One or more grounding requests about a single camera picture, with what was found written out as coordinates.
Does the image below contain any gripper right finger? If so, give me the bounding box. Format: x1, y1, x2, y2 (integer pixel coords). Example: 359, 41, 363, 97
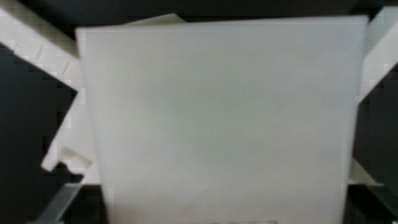
343, 184, 398, 224

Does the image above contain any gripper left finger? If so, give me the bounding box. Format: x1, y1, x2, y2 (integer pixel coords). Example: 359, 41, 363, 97
34, 183, 105, 224

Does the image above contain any white cabinet body box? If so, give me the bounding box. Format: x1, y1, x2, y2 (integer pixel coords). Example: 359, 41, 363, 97
41, 5, 398, 185

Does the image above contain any white cabinet top block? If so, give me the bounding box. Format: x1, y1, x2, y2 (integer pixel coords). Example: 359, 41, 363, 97
77, 16, 368, 224

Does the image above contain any white U-shaped fence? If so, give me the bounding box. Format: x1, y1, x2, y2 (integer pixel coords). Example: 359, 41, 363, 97
0, 6, 82, 91

